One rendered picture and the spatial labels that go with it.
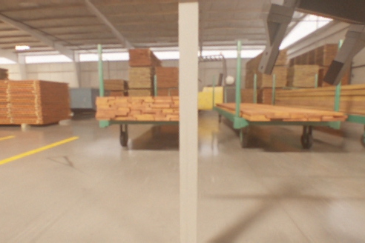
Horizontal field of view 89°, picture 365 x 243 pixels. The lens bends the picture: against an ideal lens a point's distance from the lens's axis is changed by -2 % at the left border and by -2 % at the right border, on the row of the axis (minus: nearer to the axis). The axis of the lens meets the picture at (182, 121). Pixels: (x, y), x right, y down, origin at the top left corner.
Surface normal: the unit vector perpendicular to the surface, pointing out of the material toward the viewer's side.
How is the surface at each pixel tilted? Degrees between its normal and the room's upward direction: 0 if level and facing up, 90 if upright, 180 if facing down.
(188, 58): 90
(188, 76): 90
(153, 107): 90
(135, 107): 90
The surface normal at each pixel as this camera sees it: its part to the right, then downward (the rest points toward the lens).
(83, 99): -0.07, 0.12
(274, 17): 0.04, 0.50
